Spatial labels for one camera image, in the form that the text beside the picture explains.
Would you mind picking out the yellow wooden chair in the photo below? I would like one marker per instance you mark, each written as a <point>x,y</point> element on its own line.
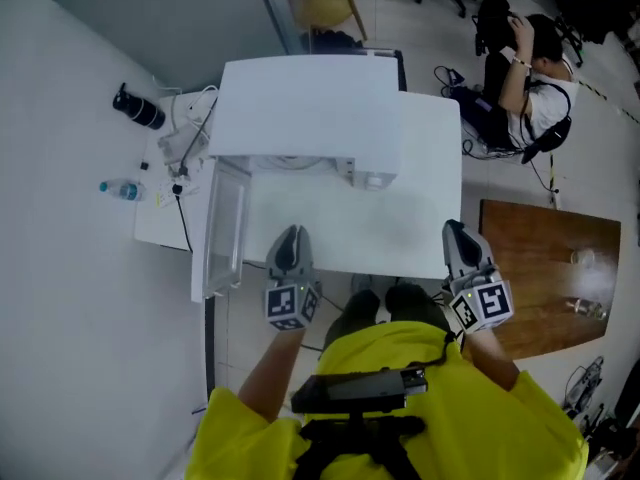
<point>325,3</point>

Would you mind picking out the clear plastic water bottle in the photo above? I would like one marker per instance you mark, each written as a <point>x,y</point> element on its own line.
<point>122,189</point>

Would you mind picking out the black mesh chair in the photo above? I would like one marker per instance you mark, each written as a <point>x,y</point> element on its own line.
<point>492,20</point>

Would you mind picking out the black thermos bottle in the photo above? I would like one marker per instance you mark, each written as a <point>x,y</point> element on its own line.
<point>140,110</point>

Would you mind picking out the white side table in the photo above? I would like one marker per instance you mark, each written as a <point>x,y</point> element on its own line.
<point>150,223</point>

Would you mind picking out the black chest harness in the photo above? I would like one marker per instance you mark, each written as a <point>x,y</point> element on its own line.
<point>360,443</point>

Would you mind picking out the person's left leg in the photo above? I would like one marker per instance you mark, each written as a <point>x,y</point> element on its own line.
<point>355,313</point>

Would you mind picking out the person's leg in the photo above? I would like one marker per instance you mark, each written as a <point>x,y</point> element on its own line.
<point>415,305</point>
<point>355,313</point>

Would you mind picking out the wooden table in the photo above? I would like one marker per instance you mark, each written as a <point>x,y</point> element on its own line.
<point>530,268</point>

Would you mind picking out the person's right leg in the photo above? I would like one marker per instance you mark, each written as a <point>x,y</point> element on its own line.
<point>415,305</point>

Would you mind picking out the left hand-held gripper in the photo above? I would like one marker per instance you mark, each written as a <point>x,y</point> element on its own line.
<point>285,305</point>

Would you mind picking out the small black cap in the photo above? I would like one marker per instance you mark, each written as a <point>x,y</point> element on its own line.
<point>145,165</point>

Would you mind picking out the person's grey left shoe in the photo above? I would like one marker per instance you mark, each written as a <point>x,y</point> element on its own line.
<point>361,283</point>

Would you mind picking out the white power strip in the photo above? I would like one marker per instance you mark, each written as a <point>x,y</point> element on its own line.
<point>175,193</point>

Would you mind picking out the person's yellow shirt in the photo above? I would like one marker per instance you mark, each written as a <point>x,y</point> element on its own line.
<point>490,428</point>

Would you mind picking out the dark floor bag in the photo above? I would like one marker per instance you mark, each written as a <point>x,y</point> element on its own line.
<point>477,110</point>

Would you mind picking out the white adapter box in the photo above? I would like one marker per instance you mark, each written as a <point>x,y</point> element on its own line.
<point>177,143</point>

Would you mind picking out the black chest-mounted device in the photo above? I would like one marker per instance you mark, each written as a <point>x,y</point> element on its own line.
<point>350,390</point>

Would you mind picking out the person's right forearm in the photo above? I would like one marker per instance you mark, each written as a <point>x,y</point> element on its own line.
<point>492,360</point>

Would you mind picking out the person's left forearm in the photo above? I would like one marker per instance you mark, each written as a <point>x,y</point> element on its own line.
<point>272,373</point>

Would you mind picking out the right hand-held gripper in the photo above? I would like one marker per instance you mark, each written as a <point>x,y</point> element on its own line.
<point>492,303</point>

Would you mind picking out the white microwave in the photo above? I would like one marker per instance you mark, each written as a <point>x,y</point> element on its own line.
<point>300,108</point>

